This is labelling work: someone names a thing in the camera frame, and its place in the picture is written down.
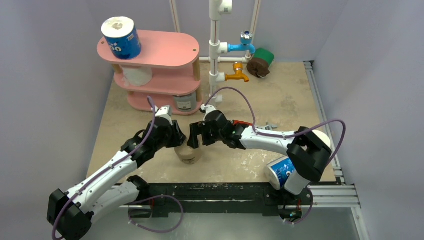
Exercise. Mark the pink three-tier shelf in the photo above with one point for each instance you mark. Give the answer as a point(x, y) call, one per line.
point(176, 72)

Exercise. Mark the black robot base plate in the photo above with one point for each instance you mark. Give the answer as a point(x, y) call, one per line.
point(218, 198)

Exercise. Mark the red handled adjustable wrench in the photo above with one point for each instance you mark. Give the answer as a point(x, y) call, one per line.
point(268, 126)

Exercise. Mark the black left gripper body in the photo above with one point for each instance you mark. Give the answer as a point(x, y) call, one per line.
point(172, 139)

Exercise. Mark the grey toilet paper roll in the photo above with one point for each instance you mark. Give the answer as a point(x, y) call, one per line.
point(186, 103)

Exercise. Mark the orange brass faucet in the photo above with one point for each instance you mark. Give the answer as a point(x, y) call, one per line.
point(238, 73)

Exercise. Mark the white PVC pipe stand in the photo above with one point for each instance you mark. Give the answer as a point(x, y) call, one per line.
point(218, 51)

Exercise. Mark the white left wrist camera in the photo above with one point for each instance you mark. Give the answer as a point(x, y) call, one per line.
point(164, 112)

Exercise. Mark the white toilet roll at right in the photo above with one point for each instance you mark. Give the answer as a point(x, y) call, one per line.
point(323, 137)

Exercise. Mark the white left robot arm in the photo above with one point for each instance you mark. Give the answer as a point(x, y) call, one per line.
point(73, 212)

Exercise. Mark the plain white toilet paper roll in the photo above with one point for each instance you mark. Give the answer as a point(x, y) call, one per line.
point(136, 76)

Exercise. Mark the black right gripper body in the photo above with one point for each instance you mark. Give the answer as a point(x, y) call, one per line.
point(202, 131)

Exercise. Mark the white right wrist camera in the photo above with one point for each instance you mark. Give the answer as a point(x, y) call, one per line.
point(206, 109)

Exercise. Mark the blue wrapped roll near base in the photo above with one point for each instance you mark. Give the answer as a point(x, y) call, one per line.
point(278, 171)

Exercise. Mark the green brown wrapped roll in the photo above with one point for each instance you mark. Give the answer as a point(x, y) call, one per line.
point(260, 63)

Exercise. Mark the blue toilet paper roll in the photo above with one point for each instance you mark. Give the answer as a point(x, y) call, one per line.
point(122, 37)

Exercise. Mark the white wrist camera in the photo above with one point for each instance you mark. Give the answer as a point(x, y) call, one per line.
point(164, 112)
point(206, 109)

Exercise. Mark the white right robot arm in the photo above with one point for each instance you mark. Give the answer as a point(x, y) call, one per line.
point(308, 150)

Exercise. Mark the blue plastic faucet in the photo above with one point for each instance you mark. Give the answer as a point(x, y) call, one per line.
point(246, 38)

